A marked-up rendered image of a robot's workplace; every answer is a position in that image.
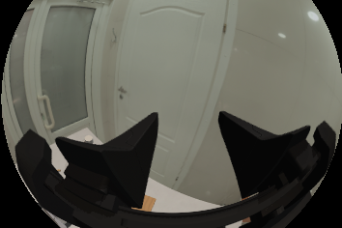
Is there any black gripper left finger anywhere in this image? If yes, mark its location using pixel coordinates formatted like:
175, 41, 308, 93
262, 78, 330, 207
55, 112, 158, 209

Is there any wooden board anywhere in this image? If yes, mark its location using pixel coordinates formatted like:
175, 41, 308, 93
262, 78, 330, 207
132, 194, 156, 212

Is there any grey cylinder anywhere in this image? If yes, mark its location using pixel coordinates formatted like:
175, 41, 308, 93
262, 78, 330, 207
85, 135, 94, 145

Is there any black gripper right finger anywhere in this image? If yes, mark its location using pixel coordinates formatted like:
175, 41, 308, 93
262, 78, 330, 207
217, 111, 311, 198

